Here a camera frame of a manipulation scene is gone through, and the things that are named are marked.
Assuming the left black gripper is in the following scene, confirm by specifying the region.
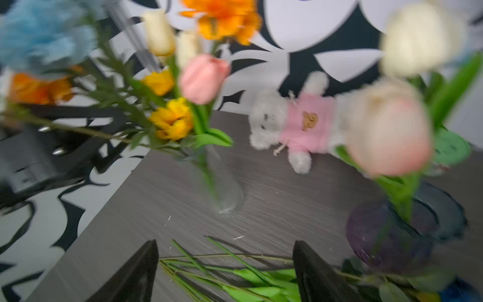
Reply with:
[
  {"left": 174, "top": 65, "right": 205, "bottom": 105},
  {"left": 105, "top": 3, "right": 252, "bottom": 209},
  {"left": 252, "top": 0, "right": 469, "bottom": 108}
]
[{"left": 1, "top": 122, "right": 113, "bottom": 206}]

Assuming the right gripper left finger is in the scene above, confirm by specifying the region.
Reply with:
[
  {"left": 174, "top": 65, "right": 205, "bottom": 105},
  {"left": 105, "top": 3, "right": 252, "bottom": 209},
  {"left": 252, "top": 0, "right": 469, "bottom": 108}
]
[{"left": 87, "top": 240, "right": 158, "bottom": 302}]

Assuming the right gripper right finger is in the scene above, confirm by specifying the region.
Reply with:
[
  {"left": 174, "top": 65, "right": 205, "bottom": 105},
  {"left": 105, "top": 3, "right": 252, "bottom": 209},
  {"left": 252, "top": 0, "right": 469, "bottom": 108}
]
[{"left": 292, "top": 240, "right": 364, "bottom": 302}]

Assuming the blue rose low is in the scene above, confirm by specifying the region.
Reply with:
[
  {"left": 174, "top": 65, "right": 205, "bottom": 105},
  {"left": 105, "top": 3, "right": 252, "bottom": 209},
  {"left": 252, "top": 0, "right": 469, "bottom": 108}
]
[{"left": 439, "top": 278, "right": 482, "bottom": 302}]

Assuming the purple glass vase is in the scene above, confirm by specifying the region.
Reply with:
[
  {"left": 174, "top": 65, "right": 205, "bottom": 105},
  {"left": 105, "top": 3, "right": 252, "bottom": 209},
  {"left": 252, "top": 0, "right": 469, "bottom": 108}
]
[{"left": 346, "top": 182, "right": 468, "bottom": 274}]

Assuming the clear glass vase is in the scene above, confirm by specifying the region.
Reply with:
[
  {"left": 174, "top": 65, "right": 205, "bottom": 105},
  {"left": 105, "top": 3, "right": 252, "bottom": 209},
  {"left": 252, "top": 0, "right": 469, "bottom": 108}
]
[{"left": 178, "top": 145, "right": 244, "bottom": 216}]

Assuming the mixed sunflower bouquet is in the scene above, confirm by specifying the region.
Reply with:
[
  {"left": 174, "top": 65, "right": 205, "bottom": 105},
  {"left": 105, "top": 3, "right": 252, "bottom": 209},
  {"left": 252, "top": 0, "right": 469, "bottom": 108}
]
[{"left": 1, "top": 1, "right": 262, "bottom": 156}]

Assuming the white teddy bear pink shirt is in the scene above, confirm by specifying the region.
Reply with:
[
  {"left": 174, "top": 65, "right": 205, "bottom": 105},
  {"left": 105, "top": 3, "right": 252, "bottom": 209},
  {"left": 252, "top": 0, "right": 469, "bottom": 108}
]
[{"left": 249, "top": 71, "right": 348, "bottom": 174}]

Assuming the tulip bouquet blue white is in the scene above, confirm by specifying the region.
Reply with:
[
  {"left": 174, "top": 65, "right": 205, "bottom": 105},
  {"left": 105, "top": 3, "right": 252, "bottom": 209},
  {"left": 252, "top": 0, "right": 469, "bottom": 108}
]
[{"left": 336, "top": 1, "right": 482, "bottom": 221}]

